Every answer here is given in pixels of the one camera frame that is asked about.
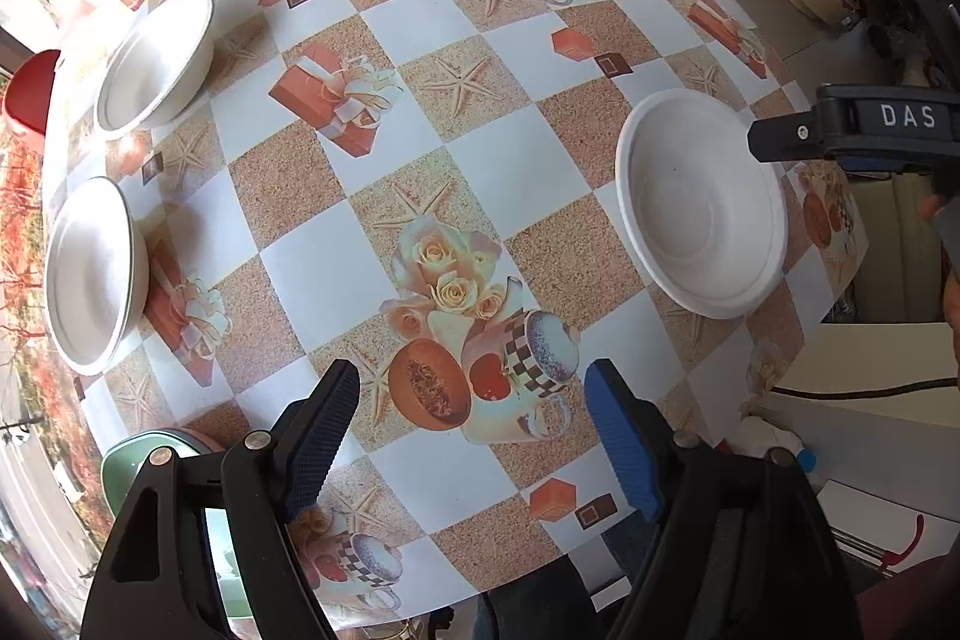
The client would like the black cable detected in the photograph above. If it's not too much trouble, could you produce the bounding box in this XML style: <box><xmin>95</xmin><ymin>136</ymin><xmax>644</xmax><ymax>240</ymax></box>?
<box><xmin>771</xmin><ymin>376</ymin><xmax>960</xmax><ymax>399</ymax></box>

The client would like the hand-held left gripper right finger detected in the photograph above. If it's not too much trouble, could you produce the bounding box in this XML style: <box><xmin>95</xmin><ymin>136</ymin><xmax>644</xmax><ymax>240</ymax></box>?
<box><xmin>585</xmin><ymin>359</ymin><xmax>863</xmax><ymax>640</ymax></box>

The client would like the white bottle blue cap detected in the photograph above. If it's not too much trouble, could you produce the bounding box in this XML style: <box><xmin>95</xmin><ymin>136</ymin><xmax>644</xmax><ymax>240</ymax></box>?
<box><xmin>729</xmin><ymin>416</ymin><xmax>820</xmax><ymax>477</ymax></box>

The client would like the white paper bowl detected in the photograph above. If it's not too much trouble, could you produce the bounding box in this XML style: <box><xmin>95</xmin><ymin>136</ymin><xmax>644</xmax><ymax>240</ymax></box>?
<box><xmin>615</xmin><ymin>89</ymin><xmax>788</xmax><ymax>320</ymax></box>
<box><xmin>45</xmin><ymin>176</ymin><xmax>149</xmax><ymax>376</ymax></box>
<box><xmin>96</xmin><ymin>0</ymin><xmax>216</xmax><ymax>141</ymax></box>

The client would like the red plastic stool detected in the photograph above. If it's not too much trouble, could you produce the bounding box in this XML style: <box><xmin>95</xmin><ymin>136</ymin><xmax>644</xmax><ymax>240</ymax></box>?
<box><xmin>2</xmin><ymin>49</ymin><xmax>62</xmax><ymax>155</ymax></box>

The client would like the green rectangular plate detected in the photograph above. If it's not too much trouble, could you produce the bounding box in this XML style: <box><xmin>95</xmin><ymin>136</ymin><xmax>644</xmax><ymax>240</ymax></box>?
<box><xmin>101</xmin><ymin>428</ymin><xmax>252</xmax><ymax>620</ymax></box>

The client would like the red hook tool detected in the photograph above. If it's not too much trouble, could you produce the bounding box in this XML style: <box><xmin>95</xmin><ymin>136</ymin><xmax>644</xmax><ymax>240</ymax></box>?
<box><xmin>879</xmin><ymin>511</ymin><xmax>929</xmax><ymax>567</ymax></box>

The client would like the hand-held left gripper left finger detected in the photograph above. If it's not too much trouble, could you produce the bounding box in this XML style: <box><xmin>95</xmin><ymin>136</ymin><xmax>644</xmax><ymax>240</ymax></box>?
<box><xmin>79</xmin><ymin>359</ymin><xmax>361</xmax><ymax>640</ymax></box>

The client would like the patterned checkered tablecloth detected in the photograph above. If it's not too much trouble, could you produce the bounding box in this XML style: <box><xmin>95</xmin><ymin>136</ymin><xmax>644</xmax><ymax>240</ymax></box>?
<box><xmin>41</xmin><ymin>0</ymin><xmax>872</xmax><ymax>633</ymax></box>

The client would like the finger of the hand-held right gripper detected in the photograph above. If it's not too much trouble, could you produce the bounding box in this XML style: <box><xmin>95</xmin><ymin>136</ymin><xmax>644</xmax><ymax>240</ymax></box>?
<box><xmin>748</xmin><ymin>111</ymin><xmax>824</xmax><ymax>165</ymax></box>

